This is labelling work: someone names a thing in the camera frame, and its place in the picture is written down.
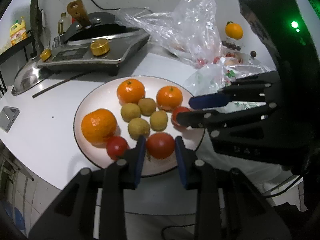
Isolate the steel dome pot lid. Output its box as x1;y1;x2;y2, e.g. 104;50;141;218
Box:
11;56;53;96

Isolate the red cherry tomato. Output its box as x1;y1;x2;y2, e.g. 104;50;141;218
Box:
106;136;129;161
171;106;190;127
146;132;175;159

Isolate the black umbrella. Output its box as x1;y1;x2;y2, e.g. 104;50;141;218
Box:
36;0;47;52

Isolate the black chopstick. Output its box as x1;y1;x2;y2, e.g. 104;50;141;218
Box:
32;71;93;99

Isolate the clear box of dark fruit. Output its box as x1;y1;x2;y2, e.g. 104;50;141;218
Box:
221;38;241;51

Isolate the tan longan fruit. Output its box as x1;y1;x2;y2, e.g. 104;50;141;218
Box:
150;110;168;131
138;98;157;116
120;103;141;122
128;118;150;140

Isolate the steel saucepan with lid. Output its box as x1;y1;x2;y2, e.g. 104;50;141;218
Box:
238;52;260;66

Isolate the small mandarin orange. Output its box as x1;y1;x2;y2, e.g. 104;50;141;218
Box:
156;86;183;111

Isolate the flat printed plastic bag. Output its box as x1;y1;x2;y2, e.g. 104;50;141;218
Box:
183;63;272;113

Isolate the black metal rack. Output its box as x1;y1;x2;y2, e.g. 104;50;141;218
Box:
0;29;38;95

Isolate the crumpled clear plastic bag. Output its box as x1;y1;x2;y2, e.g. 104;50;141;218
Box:
116;0;222;68

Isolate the grey smartphone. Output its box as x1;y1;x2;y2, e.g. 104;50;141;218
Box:
0;106;21;133

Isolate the large mandarin orange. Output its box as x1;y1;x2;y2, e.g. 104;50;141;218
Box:
81;108;118;144

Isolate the steel induction cooker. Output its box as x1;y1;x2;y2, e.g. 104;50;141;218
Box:
37;28;149;76

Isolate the yellow detergent jug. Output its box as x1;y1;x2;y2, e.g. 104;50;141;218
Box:
10;16;27;46

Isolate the white round plate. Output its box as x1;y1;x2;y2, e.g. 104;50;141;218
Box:
73;76;204;177

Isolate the black wok with wooden handle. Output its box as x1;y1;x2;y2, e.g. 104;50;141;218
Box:
60;0;140;45

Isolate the oil bottle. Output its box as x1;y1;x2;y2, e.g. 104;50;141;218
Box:
57;12;71;35

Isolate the yellow orange on box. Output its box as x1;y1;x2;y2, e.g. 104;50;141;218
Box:
225;21;244;40

